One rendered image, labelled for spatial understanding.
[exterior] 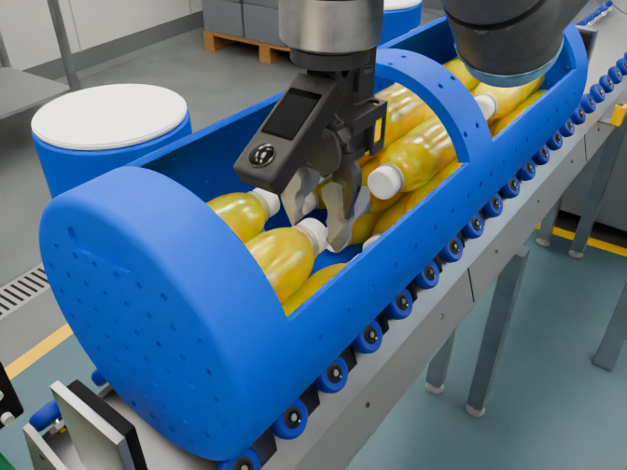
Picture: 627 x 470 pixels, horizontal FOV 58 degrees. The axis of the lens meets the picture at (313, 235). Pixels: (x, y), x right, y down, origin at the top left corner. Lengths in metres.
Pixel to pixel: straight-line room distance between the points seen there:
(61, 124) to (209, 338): 0.75
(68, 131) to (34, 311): 1.36
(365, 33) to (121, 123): 0.67
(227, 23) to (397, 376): 4.07
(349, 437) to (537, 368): 1.41
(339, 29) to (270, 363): 0.27
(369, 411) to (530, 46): 0.47
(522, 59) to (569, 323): 1.82
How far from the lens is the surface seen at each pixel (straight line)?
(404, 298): 0.75
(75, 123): 1.12
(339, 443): 0.72
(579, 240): 2.56
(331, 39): 0.48
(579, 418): 2.00
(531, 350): 2.14
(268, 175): 0.47
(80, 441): 0.63
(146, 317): 0.50
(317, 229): 0.59
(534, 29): 0.51
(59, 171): 1.09
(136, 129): 1.06
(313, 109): 0.50
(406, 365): 0.81
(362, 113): 0.55
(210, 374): 0.47
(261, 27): 4.46
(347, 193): 0.54
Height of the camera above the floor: 1.47
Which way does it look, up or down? 36 degrees down
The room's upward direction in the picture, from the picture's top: straight up
